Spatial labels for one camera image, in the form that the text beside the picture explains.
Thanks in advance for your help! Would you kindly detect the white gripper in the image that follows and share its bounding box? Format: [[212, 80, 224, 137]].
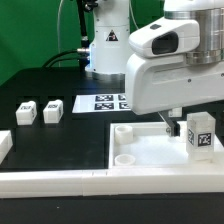
[[125, 18, 224, 137]]

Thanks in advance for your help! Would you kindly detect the white square tabletop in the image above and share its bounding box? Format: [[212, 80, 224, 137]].
[[109, 121, 224, 168]]

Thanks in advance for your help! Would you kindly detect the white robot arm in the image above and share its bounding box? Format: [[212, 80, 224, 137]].
[[86, 0, 224, 114]]

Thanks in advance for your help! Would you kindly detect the white marker sheet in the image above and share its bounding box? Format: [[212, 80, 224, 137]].
[[72, 93, 129, 113]]

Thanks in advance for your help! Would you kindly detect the white left fence block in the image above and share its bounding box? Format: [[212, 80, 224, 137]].
[[0, 130, 13, 164]]

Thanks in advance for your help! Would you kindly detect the white front fence wall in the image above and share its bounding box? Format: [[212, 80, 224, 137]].
[[0, 164, 224, 198]]

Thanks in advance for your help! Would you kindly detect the black cable bundle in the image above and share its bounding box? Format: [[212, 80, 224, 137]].
[[41, 47, 91, 69]]

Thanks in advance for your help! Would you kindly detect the white thin cable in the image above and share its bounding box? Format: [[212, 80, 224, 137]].
[[57, 0, 66, 68]]

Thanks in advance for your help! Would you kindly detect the black camera pole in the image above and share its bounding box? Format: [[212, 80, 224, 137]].
[[76, 0, 98, 48]]

